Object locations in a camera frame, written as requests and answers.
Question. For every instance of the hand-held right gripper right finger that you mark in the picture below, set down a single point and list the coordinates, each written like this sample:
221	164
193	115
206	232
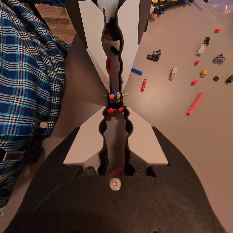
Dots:
147	145

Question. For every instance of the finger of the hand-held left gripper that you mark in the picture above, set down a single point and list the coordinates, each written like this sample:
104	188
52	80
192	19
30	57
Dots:
131	36
91	27

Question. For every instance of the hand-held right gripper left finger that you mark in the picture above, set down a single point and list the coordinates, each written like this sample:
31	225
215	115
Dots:
85	145

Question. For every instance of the small black lego assembly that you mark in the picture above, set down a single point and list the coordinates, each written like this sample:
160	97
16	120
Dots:
115	105

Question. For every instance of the orange lego piece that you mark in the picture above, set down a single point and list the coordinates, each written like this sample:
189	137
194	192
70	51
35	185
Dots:
111	96

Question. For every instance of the large black lego chassis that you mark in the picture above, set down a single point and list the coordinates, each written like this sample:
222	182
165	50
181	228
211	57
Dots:
163	7

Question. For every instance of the short black lego beam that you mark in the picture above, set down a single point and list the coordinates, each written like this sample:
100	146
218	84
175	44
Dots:
206	41
114	50

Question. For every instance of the black grey lego connector block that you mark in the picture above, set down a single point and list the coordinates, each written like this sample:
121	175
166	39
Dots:
153	56

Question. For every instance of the long red lego pin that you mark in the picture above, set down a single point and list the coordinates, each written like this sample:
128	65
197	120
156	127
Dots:
110	65
143	85

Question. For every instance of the long blue lego pin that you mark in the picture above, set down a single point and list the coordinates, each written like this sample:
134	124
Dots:
136	71

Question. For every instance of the light grey lego beam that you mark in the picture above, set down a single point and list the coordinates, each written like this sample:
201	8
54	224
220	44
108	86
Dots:
201	49
173	73

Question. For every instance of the long red lego axle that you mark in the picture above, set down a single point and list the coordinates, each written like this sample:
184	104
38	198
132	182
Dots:
195	103

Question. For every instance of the small red lego pin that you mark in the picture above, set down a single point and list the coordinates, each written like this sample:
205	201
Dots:
218	30
194	82
197	62

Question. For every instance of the tan lego bush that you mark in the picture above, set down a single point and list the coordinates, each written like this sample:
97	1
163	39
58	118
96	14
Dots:
203	73

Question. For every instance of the dark grey lego connector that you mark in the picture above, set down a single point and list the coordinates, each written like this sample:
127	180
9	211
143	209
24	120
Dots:
219	58

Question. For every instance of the black lego bush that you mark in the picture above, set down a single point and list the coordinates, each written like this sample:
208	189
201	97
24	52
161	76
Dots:
216	78

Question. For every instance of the black angled lego connector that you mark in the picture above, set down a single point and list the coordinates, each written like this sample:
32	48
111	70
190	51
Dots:
229	79

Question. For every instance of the person's left hand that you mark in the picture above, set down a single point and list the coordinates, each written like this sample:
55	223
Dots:
108	34

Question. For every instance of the person in plaid shirt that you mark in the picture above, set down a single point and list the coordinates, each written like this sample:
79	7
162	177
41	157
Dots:
27	72

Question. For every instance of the clear plastic bag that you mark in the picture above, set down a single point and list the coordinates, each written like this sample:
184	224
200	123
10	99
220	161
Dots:
223	7

